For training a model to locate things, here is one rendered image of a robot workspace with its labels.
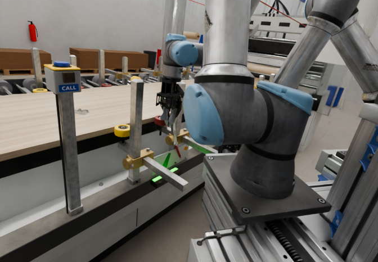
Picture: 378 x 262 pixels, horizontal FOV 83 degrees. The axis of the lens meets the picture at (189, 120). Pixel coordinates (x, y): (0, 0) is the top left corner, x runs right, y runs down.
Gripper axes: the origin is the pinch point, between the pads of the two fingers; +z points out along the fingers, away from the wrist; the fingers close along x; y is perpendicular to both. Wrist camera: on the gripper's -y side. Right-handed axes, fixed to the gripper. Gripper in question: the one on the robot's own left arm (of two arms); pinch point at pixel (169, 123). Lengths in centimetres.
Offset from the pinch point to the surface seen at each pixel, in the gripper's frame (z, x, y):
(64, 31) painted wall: -16, -589, -471
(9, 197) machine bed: 29, -44, 39
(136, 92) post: -13.1, -10.5, 10.2
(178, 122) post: 4.8, -1.4, -14.8
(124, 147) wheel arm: 17.7, -21.6, 1.2
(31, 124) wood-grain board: 10, -57, 18
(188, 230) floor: 99, 7, -42
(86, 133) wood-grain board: 9.5, -33.2, 12.2
